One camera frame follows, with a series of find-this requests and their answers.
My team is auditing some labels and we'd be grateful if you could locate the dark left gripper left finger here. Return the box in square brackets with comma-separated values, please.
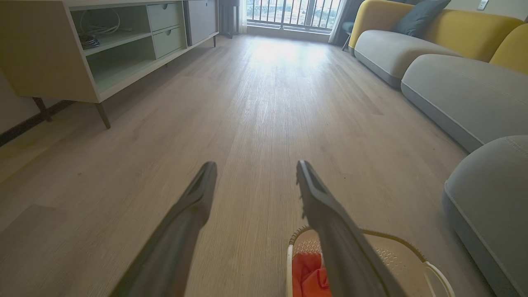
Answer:
[109, 161, 218, 297]

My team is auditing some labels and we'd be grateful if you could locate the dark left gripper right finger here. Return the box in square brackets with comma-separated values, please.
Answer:
[296, 160, 408, 297]

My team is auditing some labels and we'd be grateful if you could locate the red clothing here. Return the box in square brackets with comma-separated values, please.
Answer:
[292, 252, 333, 297]

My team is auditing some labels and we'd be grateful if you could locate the grey sofa seat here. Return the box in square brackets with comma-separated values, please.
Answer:
[401, 54, 528, 153]
[354, 30, 463, 90]
[443, 135, 528, 297]

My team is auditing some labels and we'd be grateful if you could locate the long yellow sofa backrest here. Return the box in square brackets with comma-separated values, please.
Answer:
[349, 0, 525, 63]

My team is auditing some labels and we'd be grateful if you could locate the short yellow sofa backrest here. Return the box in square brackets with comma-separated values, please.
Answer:
[489, 23, 528, 76]

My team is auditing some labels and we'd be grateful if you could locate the white plastic laundry basket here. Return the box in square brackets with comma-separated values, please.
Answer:
[286, 226, 457, 297]

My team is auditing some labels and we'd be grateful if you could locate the pale green cabinet drawer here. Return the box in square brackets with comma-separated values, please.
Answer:
[147, 2, 184, 33]
[152, 26, 186, 59]

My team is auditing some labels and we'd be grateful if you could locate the grey cabinet door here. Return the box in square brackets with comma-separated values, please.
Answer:
[184, 0, 218, 47]

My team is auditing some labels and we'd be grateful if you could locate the small side stool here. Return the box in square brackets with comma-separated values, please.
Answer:
[341, 21, 356, 52]

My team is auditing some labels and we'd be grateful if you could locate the white sheer curtain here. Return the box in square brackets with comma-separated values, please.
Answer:
[237, 0, 248, 35]

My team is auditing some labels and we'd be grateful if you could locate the beige tv cabinet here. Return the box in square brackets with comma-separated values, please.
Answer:
[0, 0, 219, 130]

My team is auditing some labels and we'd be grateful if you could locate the grey curtain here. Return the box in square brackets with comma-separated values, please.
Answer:
[328, 0, 365, 47]

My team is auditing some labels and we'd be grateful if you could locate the balcony window railing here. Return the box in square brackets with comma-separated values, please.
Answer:
[246, 0, 344, 31]

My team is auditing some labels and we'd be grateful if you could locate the dark teal pillow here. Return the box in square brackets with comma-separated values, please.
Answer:
[391, 0, 452, 38]

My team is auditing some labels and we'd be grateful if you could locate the white coiled cable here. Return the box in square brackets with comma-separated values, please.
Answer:
[80, 8, 133, 36]

